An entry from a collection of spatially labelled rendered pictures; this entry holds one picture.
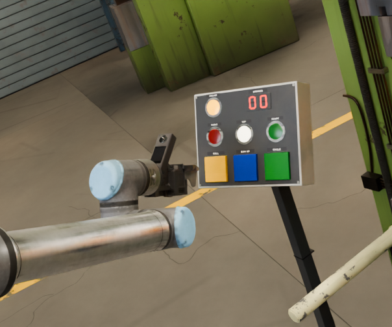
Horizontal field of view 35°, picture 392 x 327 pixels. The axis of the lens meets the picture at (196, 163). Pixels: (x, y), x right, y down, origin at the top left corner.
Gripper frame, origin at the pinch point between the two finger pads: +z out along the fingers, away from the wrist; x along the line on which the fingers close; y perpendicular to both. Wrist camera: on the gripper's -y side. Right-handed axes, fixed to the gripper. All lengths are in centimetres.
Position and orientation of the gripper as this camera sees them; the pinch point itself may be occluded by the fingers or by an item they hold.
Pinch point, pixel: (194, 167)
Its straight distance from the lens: 172.3
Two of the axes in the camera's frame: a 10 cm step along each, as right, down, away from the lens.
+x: 8.1, -0.4, -5.8
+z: 5.8, -0.2, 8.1
